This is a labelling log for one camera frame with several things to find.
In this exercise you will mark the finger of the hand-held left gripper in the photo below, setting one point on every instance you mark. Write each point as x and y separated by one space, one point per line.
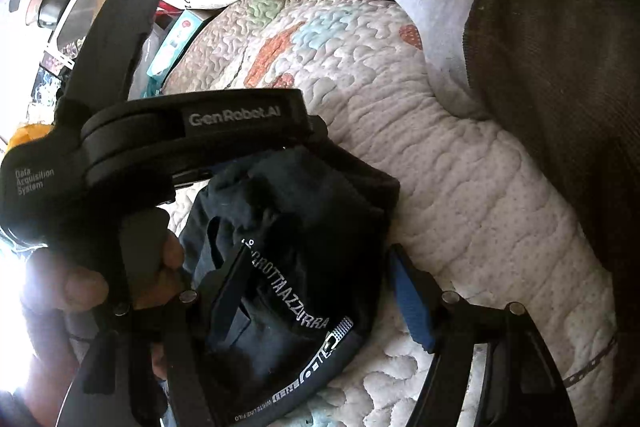
317 128

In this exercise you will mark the person's left hand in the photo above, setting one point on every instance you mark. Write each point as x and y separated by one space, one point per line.
167 252

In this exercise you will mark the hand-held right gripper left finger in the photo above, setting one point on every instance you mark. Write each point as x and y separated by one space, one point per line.
232 287

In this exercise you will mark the light blue shapes box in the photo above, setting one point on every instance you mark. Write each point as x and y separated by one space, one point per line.
175 42

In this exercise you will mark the person's grey sock foot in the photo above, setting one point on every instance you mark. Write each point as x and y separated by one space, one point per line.
425 7

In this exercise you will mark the pastel quilted blanket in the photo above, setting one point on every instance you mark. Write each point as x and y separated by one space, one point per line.
450 207

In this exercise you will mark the person's dark brown trouser leg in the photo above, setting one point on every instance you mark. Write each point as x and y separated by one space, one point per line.
550 82

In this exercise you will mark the black pants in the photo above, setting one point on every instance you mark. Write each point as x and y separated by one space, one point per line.
300 232

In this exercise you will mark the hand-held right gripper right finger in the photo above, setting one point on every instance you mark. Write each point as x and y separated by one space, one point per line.
410 302

